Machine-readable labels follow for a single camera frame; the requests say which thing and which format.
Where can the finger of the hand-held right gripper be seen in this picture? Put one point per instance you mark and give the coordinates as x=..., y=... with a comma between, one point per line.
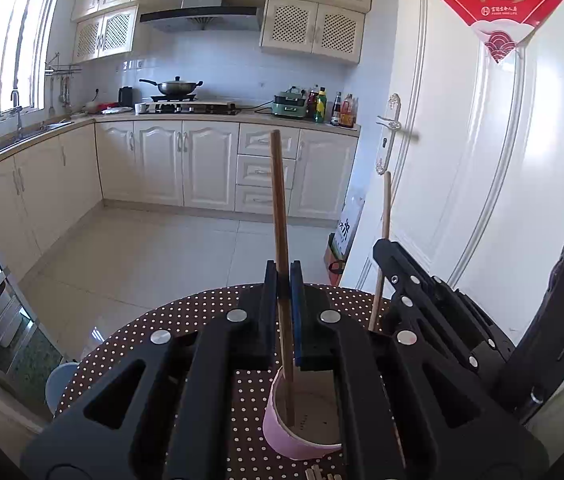
x=411, y=272
x=426, y=327

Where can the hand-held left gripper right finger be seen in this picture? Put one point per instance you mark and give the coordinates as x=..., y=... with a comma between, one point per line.
x=300, y=310

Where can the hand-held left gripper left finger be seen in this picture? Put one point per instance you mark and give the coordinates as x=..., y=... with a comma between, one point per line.
x=262, y=320

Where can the light wooden chopstick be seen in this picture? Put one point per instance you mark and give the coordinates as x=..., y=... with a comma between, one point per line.
x=385, y=210

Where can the dark wooden chopstick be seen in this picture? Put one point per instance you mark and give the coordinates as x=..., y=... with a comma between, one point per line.
x=279, y=210

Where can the pink paper cup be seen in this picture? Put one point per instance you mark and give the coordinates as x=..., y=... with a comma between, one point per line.
x=282, y=435

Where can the cardboard box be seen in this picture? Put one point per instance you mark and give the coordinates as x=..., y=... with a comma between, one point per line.
x=344, y=235

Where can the polka dot round table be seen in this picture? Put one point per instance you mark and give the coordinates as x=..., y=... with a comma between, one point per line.
x=249, y=440

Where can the cream drawer stack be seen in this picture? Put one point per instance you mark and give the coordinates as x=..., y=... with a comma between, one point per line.
x=262, y=170

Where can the white door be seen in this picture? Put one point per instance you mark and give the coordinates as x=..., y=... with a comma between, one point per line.
x=511, y=135

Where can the orange sauce bottle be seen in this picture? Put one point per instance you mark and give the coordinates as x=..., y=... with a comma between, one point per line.
x=347, y=112

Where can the dark sauce bottle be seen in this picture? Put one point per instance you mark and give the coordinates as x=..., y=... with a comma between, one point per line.
x=336, y=110

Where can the green bottle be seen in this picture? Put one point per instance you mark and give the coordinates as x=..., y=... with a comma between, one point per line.
x=320, y=107

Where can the cream lower cabinets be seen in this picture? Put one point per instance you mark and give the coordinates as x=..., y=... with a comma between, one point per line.
x=162, y=160

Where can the green tabletop cooker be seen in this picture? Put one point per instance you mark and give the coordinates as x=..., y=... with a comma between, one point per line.
x=289, y=105

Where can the pale blue stool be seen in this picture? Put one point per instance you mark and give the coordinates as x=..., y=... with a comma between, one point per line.
x=57, y=385

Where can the gas stove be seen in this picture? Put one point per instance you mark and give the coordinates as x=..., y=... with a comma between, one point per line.
x=192, y=107

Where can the white mug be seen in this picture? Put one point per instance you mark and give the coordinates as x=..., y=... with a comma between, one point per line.
x=140, y=108

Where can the wok with lid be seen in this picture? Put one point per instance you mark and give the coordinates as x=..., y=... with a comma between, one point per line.
x=174, y=87

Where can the black kettle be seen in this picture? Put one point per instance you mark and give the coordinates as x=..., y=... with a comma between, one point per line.
x=126, y=97

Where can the wide lattice door cabinet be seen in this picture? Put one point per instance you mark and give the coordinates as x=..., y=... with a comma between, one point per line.
x=312, y=30

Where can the red tray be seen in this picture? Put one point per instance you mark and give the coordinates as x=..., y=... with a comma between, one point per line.
x=109, y=106

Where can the steel sink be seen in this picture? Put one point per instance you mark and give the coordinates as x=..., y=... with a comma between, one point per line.
x=47, y=126

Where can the black range hood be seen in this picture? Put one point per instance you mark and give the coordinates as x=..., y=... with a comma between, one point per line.
x=202, y=15

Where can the chrome faucet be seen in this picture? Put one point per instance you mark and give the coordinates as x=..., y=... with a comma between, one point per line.
x=17, y=110

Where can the small lattice door cabinet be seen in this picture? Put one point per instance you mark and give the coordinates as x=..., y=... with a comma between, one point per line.
x=107, y=32

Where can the wall utensil rack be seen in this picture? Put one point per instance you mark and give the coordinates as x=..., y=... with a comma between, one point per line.
x=62, y=72

